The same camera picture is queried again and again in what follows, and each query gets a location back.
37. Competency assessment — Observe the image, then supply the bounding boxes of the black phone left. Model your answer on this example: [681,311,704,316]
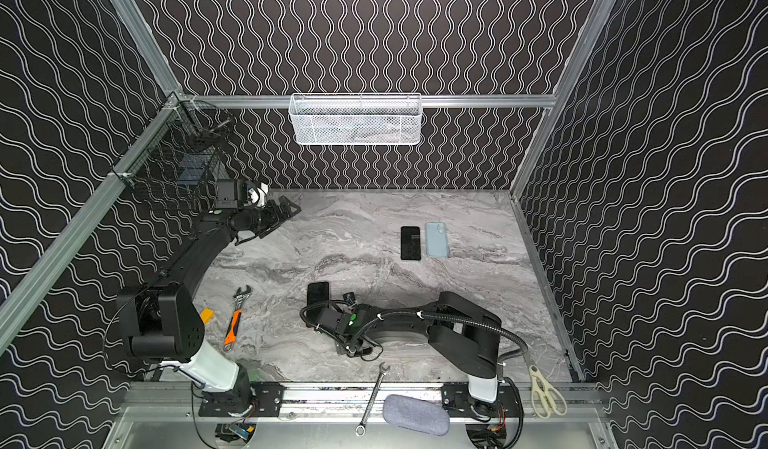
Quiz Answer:
[306,281,330,319]

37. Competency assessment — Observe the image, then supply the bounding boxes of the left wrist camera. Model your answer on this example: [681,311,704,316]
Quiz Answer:
[246,181,269,208]

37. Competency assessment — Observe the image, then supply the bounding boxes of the grey cloth pad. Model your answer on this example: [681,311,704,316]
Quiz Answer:
[382,394,450,437]

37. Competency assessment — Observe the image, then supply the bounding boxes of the white scissors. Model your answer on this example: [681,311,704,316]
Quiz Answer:
[523,354,568,419]

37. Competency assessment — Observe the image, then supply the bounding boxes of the white wire basket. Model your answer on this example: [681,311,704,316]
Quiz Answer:
[288,93,424,146]

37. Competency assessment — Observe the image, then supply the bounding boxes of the silver wrench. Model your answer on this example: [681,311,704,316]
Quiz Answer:
[355,362,390,437]

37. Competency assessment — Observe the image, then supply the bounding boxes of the yellow block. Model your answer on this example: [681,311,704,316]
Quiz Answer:
[200,308,215,325]

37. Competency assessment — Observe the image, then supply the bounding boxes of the black wire basket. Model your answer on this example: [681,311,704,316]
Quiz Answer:
[117,100,235,212]

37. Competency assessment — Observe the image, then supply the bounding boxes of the orange handled adjustable wrench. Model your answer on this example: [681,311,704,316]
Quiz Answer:
[223,285,253,352]

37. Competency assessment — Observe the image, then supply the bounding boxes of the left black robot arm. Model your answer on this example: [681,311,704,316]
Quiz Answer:
[115,179,301,416]

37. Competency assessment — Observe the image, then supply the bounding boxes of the pale blue phone case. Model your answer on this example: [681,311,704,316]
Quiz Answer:
[425,222,450,259]

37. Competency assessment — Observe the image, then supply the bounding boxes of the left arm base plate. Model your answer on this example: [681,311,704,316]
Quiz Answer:
[197,382,286,419]

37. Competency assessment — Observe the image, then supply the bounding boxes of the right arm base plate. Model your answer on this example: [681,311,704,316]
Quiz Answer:
[439,383,521,420]

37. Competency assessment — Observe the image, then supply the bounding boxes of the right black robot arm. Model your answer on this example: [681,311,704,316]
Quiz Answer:
[300,292,503,405]

